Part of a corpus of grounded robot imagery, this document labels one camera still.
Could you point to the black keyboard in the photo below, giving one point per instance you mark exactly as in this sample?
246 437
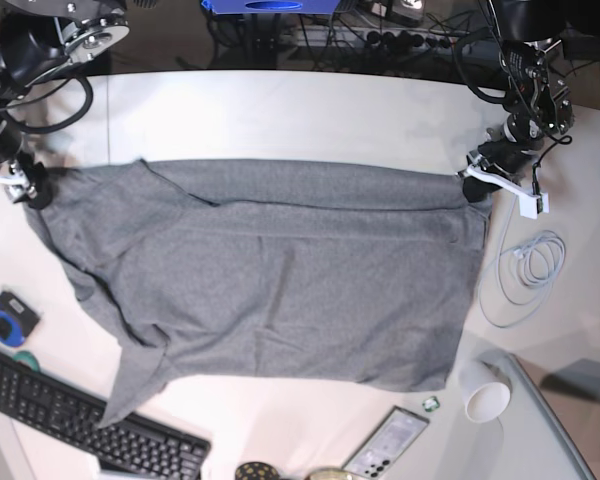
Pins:
136 444

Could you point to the white paper cup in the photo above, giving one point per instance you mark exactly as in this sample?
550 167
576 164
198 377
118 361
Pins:
484 396

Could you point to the black gold dotted lid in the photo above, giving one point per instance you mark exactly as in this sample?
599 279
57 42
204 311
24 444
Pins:
256 471

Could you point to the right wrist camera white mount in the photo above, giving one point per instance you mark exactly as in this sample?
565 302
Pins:
16 185

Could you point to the gold round tin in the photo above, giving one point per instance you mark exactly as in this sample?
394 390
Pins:
329 473

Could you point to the small green white chip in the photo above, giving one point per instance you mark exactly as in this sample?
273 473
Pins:
431 404

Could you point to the blue box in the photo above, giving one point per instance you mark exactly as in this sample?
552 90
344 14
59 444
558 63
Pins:
230 7

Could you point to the green tape roll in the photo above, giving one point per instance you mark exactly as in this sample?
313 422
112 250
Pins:
27 359

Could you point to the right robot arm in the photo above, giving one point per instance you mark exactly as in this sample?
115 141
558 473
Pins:
41 41

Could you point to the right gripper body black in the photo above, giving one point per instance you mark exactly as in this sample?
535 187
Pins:
13 151

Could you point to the blue black tape measure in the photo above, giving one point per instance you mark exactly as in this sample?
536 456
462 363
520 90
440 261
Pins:
17 320

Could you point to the smartphone clear case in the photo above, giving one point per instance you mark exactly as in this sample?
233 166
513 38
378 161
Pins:
386 444

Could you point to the grey t-shirt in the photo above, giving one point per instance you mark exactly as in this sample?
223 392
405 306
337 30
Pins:
272 269

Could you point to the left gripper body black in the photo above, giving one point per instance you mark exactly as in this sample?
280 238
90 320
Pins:
498 154

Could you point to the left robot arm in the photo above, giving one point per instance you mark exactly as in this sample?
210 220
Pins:
526 35

